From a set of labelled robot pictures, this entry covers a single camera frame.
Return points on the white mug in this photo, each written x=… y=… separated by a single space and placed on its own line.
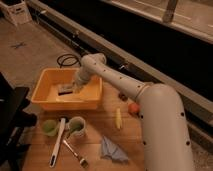
x=76 y=127

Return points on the yellow plastic tray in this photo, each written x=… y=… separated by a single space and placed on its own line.
x=46 y=92

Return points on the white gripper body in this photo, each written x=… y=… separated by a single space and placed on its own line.
x=76 y=88

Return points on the orange peach fruit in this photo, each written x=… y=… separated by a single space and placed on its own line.
x=133 y=109

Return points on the bunch of dark grapes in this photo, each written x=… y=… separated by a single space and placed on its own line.
x=122 y=97

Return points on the blue folded cloth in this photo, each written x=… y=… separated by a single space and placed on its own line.
x=112 y=151

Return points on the white handled brush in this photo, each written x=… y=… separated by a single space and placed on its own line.
x=57 y=144

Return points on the green cup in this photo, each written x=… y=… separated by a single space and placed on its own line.
x=50 y=128

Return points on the black tripod stand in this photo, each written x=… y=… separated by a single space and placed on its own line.
x=13 y=120

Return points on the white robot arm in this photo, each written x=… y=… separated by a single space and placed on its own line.
x=166 y=140

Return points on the yellow banana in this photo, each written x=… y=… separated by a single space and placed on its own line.
x=118 y=120

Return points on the white storage box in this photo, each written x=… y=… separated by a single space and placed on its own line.
x=16 y=14

